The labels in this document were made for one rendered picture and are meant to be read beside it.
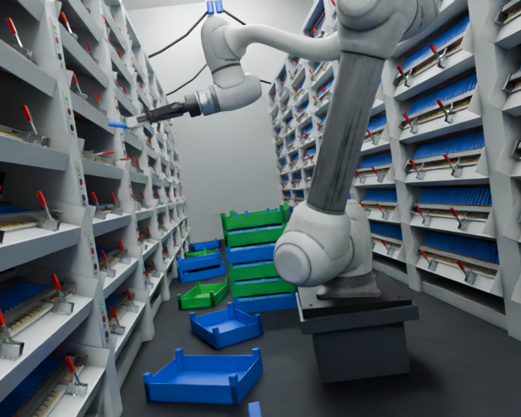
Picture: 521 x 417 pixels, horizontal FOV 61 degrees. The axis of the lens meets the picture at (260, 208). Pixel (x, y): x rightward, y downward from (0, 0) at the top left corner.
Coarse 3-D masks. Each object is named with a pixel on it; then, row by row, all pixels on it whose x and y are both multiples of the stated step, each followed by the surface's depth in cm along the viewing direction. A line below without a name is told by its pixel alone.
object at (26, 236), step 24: (0, 192) 108; (0, 216) 85; (24, 216) 95; (48, 216) 97; (72, 216) 113; (0, 240) 72; (24, 240) 80; (48, 240) 91; (72, 240) 108; (0, 264) 72
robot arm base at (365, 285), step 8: (336, 280) 127; (344, 280) 126; (352, 280) 126; (360, 280) 126; (368, 280) 128; (320, 288) 131; (328, 288) 129; (336, 288) 127; (344, 288) 126; (352, 288) 126; (360, 288) 126; (368, 288) 126; (376, 288) 126; (320, 296) 127; (328, 296) 127; (336, 296) 126; (344, 296) 126; (352, 296) 125; (360, 296) 125; (368, 296) 124; (376, 296) 124
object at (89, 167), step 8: (80, 144) 122; (80, 152) 122; (96, 152) 181; (88, 160) 130; (88, 168) 132; (96, 168) 140; (104, 168) 151; (112, 168) 162; (120, 168) 175; (104, 176) 153; (112, 176) 165; (120, 176) 178
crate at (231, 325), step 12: (192, 312) 190; (216, 312) 195; (228, 312) 198; (240, 312) 190; (192, 324) 188; (204, 324) 193; (216, 324) 193; (228, 324) 190; (240, 324) 188; (252, 324) 171; (204, 336) 175; (216, 336) 164; (228, 336) 166; (240, 336) 168; (252, 336) 170; (216, 348) 164
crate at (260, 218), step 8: (280, 208) 199; (288, 208) 215; (224, 216) 204; (232, 216) 222; (240, 216) 203; (248, 216) 202; (256, 216) 202; (264, 216) 201; (272, 216) 200; (280, 216) 200; (288, 216) 211; (224, 224) 204; (232, 224) 204; (240, 224) 203; (248, 224) 202; (256, 224) 202; (264, 224) 201
